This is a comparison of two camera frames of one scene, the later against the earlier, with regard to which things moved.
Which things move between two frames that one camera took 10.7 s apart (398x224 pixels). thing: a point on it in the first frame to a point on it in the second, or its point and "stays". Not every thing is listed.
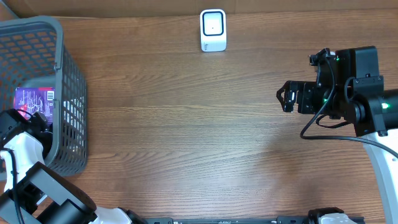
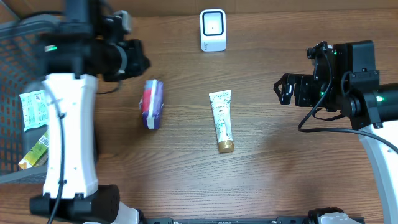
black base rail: (254, 220) stays
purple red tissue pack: (33, 99) to (152, 103)
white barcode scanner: (213, 30) stays
